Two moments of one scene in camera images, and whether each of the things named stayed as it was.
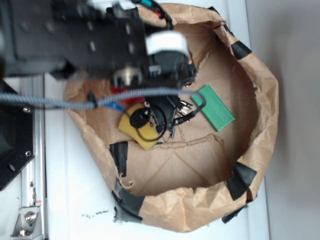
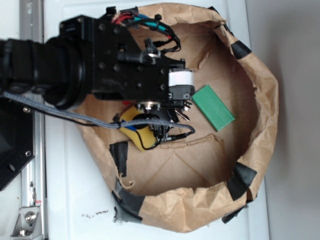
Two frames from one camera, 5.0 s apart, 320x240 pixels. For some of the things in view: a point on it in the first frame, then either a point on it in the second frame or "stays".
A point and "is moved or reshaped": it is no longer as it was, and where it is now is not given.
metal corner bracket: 28,224 stays
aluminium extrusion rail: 33,182 stays
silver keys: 183,108 is moved or reshaped
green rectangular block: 215,111 stays
